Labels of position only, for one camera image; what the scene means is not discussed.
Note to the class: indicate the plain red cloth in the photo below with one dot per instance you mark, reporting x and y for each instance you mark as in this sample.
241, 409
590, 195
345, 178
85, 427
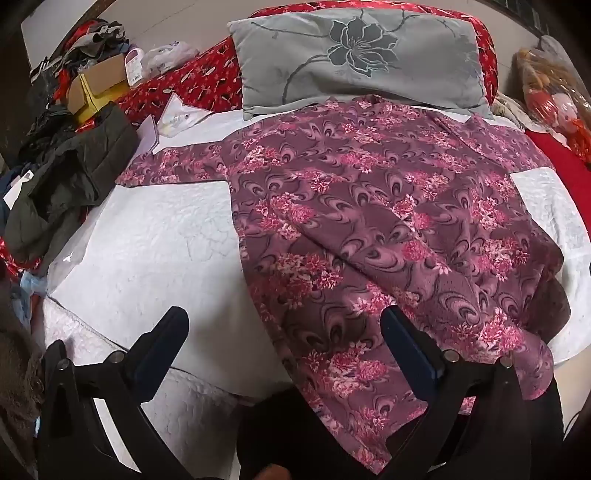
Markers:
565, 161

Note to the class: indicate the white paper sheet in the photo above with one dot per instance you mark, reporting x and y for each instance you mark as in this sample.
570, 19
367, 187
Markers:
148, 134

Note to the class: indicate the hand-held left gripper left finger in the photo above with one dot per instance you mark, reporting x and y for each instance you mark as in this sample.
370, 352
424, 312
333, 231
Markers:
157, 353

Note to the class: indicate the pile of mixed clothes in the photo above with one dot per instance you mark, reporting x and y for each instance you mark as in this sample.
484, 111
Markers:
69, 50

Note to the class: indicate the white plastic bag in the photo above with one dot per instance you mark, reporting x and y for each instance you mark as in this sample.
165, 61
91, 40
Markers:
168, 55

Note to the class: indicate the white quilted bedspread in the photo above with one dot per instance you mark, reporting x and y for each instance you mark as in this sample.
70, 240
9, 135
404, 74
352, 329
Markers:
161, 240

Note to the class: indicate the yellow box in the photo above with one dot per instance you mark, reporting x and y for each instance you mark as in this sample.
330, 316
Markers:
92, 99

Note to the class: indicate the plastic wrapped stuffed toy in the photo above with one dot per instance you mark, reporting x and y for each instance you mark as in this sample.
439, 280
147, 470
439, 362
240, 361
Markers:
554, 97

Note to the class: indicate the brown cardboard box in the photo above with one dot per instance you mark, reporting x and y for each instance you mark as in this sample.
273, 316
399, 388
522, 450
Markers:
107, 69

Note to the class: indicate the grey flower print pillow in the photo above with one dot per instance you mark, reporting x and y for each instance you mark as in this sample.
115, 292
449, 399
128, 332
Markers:
295, 55

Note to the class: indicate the clear plastic packet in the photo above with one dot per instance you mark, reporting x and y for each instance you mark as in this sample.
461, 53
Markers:
182, 115

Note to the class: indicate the beige crumpled cloth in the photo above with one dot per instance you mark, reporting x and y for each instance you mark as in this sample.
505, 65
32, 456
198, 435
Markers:
508, 110

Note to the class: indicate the grey furry cloth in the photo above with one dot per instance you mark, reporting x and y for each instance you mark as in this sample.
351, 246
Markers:
16, 383

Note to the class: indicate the dark olive jacket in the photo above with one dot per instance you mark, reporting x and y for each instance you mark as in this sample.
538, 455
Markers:
69, 175

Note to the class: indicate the red patterned quilt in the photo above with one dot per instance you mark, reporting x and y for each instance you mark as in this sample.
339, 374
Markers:
203, 78

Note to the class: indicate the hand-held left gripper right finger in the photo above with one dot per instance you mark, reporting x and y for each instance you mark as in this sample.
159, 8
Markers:
407, 353

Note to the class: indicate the purple pink floral garment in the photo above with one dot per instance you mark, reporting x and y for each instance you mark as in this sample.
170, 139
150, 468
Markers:
369, 207

